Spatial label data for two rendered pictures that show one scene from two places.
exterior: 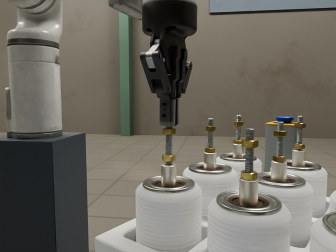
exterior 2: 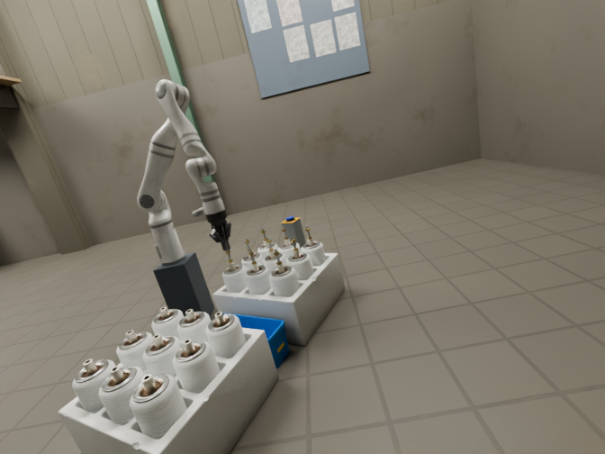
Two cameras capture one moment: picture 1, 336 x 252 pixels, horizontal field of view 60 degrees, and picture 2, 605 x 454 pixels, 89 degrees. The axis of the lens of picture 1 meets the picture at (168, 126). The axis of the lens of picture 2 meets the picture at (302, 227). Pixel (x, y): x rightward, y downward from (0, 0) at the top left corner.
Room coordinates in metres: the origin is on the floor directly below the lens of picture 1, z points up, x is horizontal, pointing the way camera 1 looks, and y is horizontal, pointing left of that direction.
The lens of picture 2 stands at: (-0.77, -0.22, 0.70)
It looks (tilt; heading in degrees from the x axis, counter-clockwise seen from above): 16 degrees down; 356
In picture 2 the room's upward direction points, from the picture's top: 13 degrees counter-clockwise
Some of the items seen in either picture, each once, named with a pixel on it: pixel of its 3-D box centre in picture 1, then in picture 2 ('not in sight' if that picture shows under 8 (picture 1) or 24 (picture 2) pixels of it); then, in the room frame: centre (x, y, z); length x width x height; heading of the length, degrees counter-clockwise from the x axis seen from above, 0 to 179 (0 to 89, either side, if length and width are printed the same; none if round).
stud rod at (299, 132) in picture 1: (299, 136); not in sight; (0.53, -0.24, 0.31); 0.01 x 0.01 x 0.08
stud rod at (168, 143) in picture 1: (168, 145); not in sight; (0.41, 0.00, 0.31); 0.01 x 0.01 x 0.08
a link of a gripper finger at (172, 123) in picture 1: (167, 112); not in sight; (0.41, 0.00, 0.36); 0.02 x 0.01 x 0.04; 66
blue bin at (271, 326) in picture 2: not in sight; (247, 339); (0.21, -0.01, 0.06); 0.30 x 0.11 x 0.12; 54
